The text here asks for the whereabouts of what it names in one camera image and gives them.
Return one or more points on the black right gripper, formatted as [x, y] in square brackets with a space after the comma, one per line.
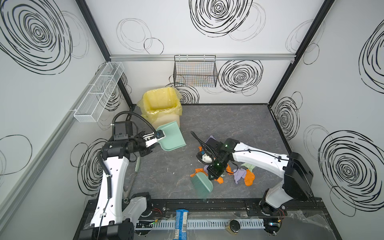
[214, 173]

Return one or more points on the green hand broom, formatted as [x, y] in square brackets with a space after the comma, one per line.
[202, 184]

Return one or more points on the green plastic dustpan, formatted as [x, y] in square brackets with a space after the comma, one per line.
[173, 137]

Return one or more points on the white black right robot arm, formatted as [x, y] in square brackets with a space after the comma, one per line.
[296, 176]

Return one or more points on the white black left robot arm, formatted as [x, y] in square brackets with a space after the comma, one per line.
[111, 221]

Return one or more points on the orange front paper scrap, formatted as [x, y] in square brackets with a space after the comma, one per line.
[199, 170]

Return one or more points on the purple front paper scrap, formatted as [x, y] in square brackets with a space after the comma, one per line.
[239, 174]

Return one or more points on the orange front right scrap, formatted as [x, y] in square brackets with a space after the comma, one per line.
[249, 178]

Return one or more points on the cream plastic trash bin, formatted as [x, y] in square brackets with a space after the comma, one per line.
[165, 119]

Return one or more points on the yellow plastic bin liner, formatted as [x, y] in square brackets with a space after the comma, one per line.
[159, 103]

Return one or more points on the blue snack packet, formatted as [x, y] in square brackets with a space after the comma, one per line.
[181, 223]

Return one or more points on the black round knob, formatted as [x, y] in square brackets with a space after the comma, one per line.
[233, 227]

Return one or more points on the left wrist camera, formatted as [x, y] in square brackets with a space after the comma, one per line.
[151, 139]

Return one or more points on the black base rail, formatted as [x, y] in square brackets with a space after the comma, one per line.
[250, 206]

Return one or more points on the white slotted cable duct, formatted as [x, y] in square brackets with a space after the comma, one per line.
[213, 224]

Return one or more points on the white wire wall shelf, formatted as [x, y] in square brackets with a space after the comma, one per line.
[97, 97]

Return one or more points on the black wire wall basket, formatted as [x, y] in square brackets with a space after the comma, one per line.
[195, 70]

